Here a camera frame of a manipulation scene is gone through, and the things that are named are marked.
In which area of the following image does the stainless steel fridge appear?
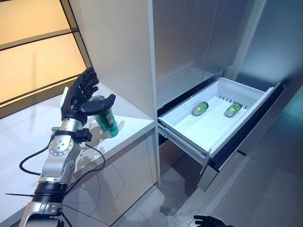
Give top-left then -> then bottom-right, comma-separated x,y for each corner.
151,0 -> 267,114

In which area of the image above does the dark green drink can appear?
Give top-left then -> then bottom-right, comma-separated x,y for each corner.
91,95 -> 120,138

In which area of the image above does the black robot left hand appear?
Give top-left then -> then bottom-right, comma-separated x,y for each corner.
60,67 -> 116,124

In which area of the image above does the amber glass panel dark frame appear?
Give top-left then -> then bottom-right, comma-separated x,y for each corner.
0,0 -> 93,119

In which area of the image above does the tall white cabinet panel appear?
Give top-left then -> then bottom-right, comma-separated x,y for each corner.
68,0 -> 162,185

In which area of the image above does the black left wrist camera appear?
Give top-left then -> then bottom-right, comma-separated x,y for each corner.
75,127 -> 93,143

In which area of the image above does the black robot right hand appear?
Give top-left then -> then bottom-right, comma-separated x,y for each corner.
193,214 -> 234,227

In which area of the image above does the black zip tie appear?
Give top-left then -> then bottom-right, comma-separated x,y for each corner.
4,192 -> 35,198

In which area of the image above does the white counter cabinet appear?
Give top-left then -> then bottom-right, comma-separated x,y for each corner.
0,80 -> 158,227

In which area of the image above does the fridge drawer with white bin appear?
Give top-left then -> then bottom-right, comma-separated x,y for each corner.
157,77 -> 286,192

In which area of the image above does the light green drink can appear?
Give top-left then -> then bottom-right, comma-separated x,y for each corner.
192,101 -> 210,116
223,102 -> 243,118

